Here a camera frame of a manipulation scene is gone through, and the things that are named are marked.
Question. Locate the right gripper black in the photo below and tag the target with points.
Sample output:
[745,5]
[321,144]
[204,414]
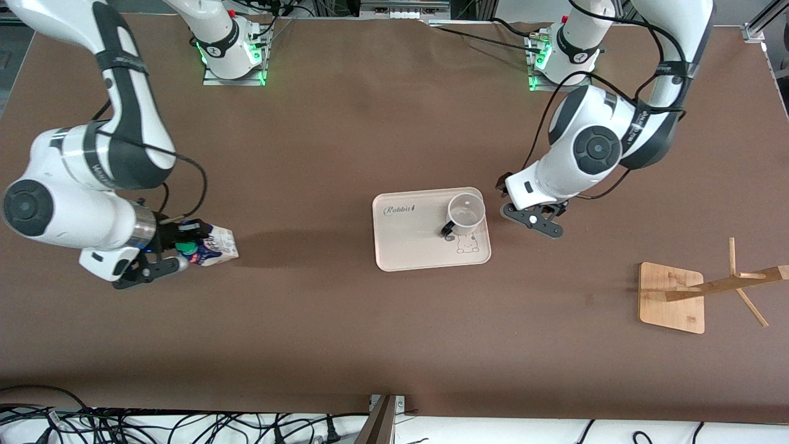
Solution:
[165,234]

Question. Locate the milk carton with green cap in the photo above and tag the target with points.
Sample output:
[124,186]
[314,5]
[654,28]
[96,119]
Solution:
[222,246]

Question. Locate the metal rail with equipment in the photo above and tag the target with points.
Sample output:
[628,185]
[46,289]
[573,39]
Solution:
[400,7]

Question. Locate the small metal bracket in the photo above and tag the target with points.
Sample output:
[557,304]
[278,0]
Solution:
[400,404]

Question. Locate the cream tray with bear print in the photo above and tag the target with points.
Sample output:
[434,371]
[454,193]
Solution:
[407,240]

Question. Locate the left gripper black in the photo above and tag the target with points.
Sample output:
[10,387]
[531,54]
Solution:
[505,183]

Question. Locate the aluminium frame profile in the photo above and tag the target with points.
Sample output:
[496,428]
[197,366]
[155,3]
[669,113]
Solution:
[764,21]

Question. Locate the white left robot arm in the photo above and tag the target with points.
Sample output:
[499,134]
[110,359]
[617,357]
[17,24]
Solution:
[582,111]

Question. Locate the brown wooden beam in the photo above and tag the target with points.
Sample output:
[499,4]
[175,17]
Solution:
[379,425]

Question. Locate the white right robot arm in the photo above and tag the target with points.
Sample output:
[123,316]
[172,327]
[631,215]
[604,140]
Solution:
[61,154]

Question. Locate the wooden cup rack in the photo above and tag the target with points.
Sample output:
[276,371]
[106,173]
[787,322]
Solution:
[672,302]

